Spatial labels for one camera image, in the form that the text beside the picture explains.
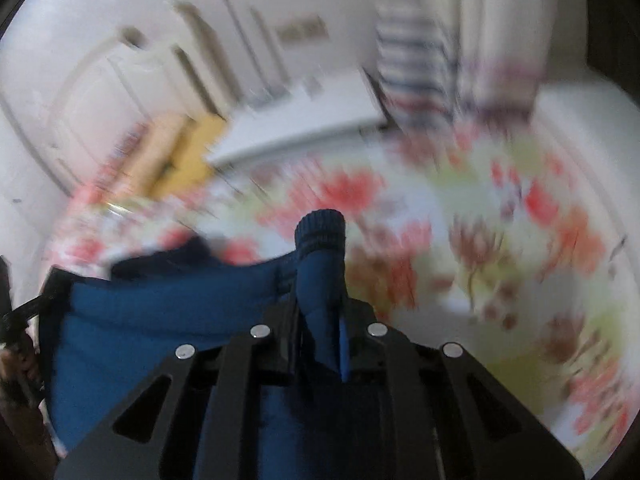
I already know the navy blue puffer jacket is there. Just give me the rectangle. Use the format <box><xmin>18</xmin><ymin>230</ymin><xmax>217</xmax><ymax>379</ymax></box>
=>
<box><xmin>38</xmin><ymin>209</ymin><xmax>349</xmax><ymax>479</ymax></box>

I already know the embroidered red blue pillow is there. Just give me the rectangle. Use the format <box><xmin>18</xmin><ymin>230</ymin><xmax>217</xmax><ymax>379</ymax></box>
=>
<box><xmin>93</xmin><ymin>124</ymin><xmax>149</xmax><ymax>191</ymax></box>

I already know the yellow pillow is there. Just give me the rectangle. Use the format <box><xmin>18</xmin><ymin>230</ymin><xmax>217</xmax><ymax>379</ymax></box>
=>
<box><xmin>125</xmin><ymin>113</ymin><xmax>227</xmax><ymax>200</ymax></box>

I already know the floral bed quilt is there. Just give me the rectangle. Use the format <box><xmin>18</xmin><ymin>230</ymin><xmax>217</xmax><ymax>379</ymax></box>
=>
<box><xmin>47</xmin><ymin>127</ymin><xmax>639</xmax><ymax>476</ymax></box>

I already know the cream wooden headboard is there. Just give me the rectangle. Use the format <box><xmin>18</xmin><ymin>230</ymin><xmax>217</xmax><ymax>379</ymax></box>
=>
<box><xmin>1</xmin><ymin>0</ymin><xmax>238</xmax><ymax>194</ymax></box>

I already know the white desk lamp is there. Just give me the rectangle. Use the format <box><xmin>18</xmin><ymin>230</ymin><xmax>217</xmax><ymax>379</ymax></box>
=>
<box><xmin>222</xmin><ymin>0</ymin><xmax>290</xmax><ymax>110</ymax></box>

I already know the white window sill ledge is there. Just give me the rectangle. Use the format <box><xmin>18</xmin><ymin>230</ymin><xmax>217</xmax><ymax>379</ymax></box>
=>
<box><xmin>534</xmin><ymin>81</ymin><xmax>640</xmax><ymax>241</ymax></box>

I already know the white bedside table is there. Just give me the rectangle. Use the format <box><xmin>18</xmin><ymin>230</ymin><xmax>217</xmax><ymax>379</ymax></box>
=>
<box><xmin>204</xmin><ymin>68</ymin><xmax>386</xmax><ymax>169</ymax></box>

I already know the striped sailboat curtain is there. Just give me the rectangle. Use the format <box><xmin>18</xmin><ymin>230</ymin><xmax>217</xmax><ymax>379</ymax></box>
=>
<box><xmin>375</xmin><ymin>0</ymin><xmax>558</xmax><ymax>129</ymax></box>

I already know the wall socket switch panel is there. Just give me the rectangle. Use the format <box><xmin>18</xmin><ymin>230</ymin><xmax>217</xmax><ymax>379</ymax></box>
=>
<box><xmin>274</xmin><ymin>14</ymin><xmax>330</xmax><ymax>48</ymax></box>

